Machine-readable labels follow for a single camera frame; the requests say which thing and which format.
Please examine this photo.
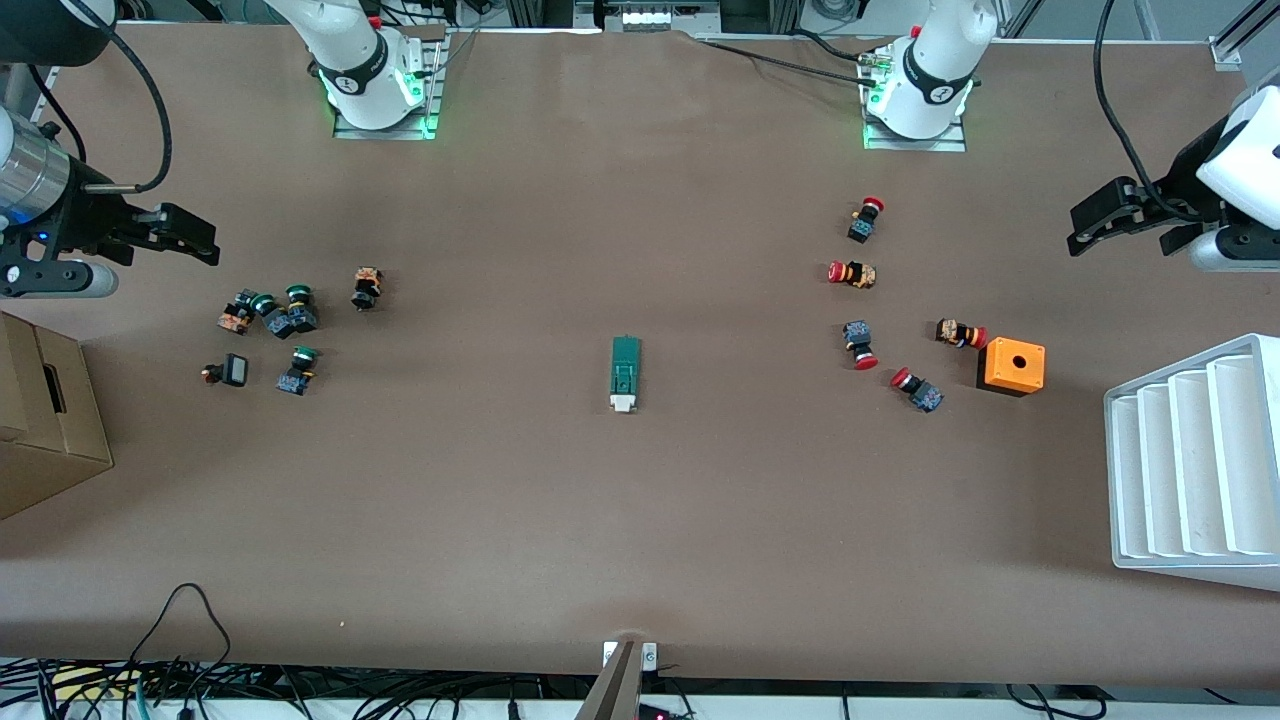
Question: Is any green circuit board connector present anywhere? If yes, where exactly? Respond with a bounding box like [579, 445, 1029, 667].
[609, 335, 643, 415]

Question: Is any brown cardboard box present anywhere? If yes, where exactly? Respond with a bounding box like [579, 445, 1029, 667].
[0, 311, 115, 521]

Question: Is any white slotted tray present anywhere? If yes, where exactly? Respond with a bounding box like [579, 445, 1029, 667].
[1103, 333, 1280, 593]

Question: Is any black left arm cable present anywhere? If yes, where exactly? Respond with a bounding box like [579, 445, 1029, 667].
[1093, 0, 1201, 223]

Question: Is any aluminium frame profile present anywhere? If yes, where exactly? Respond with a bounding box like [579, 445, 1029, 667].
[1210, 0, 1280, 71]
[18, 62, 67, 151]

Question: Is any orange button enclosure box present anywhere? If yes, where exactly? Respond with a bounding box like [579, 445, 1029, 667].
[976, 337, 1047, 398]

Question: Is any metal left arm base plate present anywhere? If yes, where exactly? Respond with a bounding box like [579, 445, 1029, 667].
[862, 45, 969, 153]

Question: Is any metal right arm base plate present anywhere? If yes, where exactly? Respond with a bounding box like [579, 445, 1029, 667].
[333, 28, 443, 141]

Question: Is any looped black cable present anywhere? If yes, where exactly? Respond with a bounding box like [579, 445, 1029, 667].
[125, 583, 233, 669]

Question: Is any black cable on tabletop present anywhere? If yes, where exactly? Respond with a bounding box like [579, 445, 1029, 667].
[697, 38, 881, 86]

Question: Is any tangled black cable bundle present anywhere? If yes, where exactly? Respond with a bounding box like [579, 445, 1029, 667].
[0, 655, 601, 720]

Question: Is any metal frame with white lights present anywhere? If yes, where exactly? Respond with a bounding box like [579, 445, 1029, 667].
[575, 0, 721, 33]

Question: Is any brown camera pole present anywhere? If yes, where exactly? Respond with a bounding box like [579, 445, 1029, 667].
[573, 640, 646, 720]

